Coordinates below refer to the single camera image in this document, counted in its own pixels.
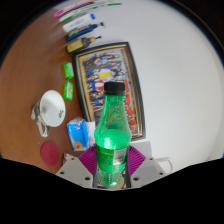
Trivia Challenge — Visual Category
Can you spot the dark blue pump bottle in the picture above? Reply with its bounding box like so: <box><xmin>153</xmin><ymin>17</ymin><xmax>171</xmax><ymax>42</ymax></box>
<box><xmin>65</xmin><ymin>21</ymin><xmax>105</xmax><ymax>43</ymax></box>

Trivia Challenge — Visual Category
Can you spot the patterned ceramic mug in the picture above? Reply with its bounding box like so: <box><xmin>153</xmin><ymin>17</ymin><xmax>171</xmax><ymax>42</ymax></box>
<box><xmin>30</xmin><ymin>89</ymin><xmax>67</xmax><ymax>138</ymax></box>

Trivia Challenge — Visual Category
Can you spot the blue snack packet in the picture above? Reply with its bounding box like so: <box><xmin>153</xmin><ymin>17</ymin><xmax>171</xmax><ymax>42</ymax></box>
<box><xmin>66</xmin><ymin>117</ymin><xmax>97</xmax><ymax>152</ymax></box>

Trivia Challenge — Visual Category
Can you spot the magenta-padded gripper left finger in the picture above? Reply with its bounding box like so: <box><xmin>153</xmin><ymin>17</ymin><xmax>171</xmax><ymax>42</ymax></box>
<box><xmin>55</xmin><ymin>145</ymin><xmax>100</xmax><ymax>189</ymax></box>

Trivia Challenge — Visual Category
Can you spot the white tube with blue cap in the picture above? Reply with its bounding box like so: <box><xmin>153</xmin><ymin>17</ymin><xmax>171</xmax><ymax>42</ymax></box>
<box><xmin>62</xmin><ymin>13</ymin><xmax>96</xmax><ymax>33</ymax></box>

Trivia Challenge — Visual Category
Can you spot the green wrapped pack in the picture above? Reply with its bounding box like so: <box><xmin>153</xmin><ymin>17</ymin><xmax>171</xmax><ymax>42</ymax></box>
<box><xmin>63</xmin><ymin>62</ymin><xmax>75</xmax><ymax>80</ymax></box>
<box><xmin>63</xmin><ymin>80</ymin><xmax>75</xmax><ymax>101</ymax></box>

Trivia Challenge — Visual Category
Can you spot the green plastic drink bottle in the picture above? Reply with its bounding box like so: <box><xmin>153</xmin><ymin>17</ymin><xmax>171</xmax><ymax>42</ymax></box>
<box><xmin>93</xmin><ymin>81</ymin><xmax>133</xmax><ymax>188</ymax></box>

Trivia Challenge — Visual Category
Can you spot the amber pump bottle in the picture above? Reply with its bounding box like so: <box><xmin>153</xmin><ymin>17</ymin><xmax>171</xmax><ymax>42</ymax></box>
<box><xmin>66</xmin><ymin>35</ymin><xmax>102</xmax><ymax>54</ymax></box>

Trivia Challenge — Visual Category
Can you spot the flat round red coaster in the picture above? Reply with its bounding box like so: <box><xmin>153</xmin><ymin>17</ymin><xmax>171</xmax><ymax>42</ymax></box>
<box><xmin>40</xmin><ymin>141</ymin><xmax>61</xmax><ymax>167</ymax></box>

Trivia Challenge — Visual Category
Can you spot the framed group picture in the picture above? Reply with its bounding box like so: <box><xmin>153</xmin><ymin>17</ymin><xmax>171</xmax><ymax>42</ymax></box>
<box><xmin>72</xmin><ymin>41</ymin><xmax>147</xmax><ymax>140</ymax></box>

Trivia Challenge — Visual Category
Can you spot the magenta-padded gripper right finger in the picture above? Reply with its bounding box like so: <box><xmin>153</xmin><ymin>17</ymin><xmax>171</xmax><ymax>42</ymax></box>
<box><xmin>125</xmin><ymin>145</ymin><xmax>167</xmax><ymax>188</ymax></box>

